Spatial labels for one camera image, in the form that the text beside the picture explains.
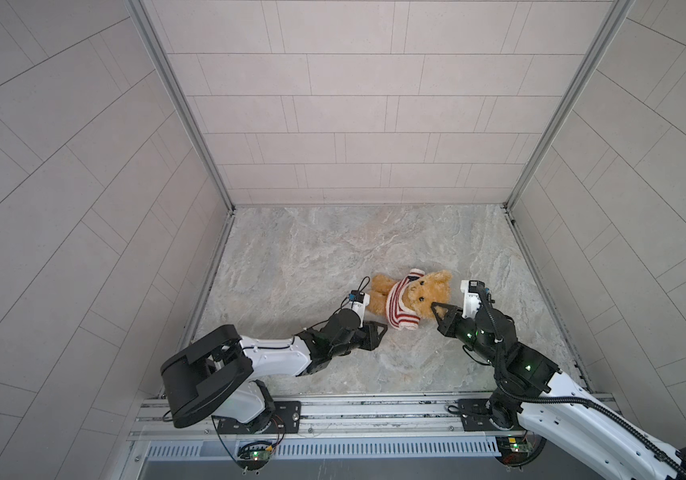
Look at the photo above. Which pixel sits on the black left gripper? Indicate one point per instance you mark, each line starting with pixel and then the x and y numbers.
pixel 368 334

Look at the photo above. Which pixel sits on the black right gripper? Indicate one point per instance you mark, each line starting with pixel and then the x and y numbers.
pixel 450 320

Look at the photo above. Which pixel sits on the red white striped knit sweater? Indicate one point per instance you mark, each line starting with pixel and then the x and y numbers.
pixel 399 316

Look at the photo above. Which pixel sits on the tan plush teddy bear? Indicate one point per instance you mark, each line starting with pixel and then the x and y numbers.
pixel 433 287

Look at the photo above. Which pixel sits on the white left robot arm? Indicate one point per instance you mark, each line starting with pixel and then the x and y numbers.
pixel 221 374

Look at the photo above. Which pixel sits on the white ventilation grille strip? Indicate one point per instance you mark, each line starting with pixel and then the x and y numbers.
pixel 337 448

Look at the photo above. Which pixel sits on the right circuit board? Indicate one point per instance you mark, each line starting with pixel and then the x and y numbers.
pixel 513 450

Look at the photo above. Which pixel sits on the circuit board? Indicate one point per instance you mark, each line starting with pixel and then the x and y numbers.
pixel 254 456
pixel 513 450

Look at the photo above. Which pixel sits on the left circuit board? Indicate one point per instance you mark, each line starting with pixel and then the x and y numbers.
pixel 254 456

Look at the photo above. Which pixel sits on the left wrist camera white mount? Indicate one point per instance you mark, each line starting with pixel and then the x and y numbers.
pixel 357 301

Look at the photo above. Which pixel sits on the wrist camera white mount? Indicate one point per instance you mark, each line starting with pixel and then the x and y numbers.
pixel 474 292
pixel 357 301

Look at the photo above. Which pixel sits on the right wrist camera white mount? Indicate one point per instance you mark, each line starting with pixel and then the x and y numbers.
pixel 474 292

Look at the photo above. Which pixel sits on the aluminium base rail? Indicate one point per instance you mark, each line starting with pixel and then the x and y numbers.
pixel 335 416

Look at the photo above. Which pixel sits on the aluminium corner post right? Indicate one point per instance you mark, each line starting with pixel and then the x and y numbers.
pixel 607 31

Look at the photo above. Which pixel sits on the aluminium corner post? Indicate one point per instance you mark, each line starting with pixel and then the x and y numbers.
pixel 139 13
pixel 607 31

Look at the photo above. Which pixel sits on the aluminium corner post left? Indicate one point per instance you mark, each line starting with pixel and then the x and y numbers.
pixel 139 13

